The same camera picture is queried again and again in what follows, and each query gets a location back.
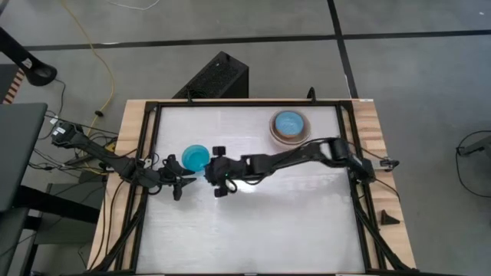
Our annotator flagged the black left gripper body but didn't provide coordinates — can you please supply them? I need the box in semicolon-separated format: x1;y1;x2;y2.
160;153;185;202

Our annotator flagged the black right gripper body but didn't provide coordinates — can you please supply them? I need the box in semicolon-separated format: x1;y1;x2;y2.
204;155;249;188

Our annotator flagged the small teal bowl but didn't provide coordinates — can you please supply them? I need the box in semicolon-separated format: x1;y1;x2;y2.
180;144;212;173

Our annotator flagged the blue bowl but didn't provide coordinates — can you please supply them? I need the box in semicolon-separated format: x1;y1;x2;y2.
274;110;305;138

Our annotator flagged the white table mat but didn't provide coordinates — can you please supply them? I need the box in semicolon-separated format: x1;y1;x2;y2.
136;105;366;274

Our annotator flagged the pale pink bowl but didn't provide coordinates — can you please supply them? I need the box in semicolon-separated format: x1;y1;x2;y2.
268;108;312;147

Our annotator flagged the black perforated box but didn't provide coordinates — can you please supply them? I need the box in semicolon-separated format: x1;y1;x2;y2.
172;51;250;100

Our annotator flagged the black furniture base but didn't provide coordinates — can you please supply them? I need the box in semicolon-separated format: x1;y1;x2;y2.
11;185;101;225

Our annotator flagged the grey desk top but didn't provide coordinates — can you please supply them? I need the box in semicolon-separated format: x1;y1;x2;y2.
0;102;48;214

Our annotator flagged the wooden slatted panel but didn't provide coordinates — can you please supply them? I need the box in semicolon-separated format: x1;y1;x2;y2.
2;68;26;106

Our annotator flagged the black metal table frame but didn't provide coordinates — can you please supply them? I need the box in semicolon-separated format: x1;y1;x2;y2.
91;100;417;274

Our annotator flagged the black cable bundle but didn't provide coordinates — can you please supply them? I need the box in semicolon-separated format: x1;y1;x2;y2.
27;78;120;176

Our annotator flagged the yellow cable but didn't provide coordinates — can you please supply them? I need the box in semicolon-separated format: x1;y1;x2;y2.
60;0;117;139

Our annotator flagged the white cable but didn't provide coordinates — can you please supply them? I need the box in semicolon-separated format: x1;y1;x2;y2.
105;0;161;12

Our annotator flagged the black triangular bracket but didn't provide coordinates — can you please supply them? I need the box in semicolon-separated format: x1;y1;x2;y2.
380;209;401;226

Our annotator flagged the black floor cable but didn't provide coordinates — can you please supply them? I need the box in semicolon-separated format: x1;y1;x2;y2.
455;129;491;199

